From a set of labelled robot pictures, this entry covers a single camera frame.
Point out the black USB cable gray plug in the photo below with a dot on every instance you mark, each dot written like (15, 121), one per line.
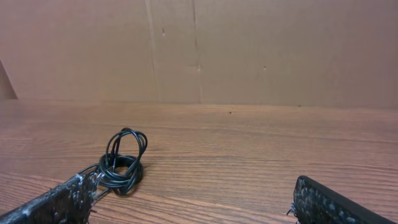
(116, 172)

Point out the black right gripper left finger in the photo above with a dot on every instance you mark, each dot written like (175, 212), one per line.
(69, 202)

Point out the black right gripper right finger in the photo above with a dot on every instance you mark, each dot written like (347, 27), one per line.
(315, 203)

